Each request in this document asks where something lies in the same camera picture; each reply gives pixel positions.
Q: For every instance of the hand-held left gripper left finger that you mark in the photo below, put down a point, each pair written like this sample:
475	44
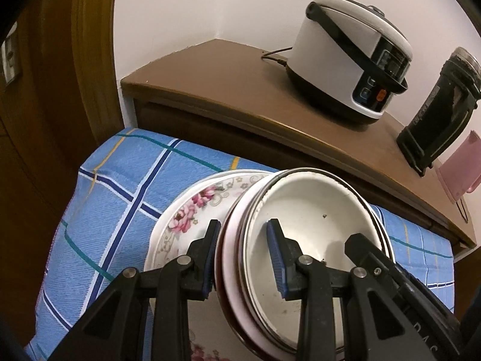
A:
209	263

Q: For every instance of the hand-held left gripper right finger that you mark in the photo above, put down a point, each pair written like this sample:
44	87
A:
276	259

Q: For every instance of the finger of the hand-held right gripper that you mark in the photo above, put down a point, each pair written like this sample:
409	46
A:
366	254

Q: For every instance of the red bowl with pink inside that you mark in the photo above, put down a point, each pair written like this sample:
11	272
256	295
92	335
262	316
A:
228	240

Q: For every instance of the stainless steel bowl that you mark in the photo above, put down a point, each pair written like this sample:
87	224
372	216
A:
248	210

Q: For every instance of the white plate with pink floral rim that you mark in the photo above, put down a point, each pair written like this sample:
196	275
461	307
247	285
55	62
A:
195	203

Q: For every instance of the blue plaid tablecloth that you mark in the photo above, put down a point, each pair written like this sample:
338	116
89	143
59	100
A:
112	203

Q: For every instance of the pink electric kettle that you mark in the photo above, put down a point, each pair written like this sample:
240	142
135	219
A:
462	169

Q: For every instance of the black thermos flask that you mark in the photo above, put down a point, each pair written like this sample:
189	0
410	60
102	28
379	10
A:
439	120

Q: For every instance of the brown wooden cabinet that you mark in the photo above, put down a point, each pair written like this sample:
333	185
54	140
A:
233	82

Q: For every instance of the white and black rice cooker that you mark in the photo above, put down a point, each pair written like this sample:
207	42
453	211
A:
327	56

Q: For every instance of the wooden door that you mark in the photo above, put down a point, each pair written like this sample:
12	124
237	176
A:
34	158

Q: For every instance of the wooden door frame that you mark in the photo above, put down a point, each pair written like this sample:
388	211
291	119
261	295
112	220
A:
94	64

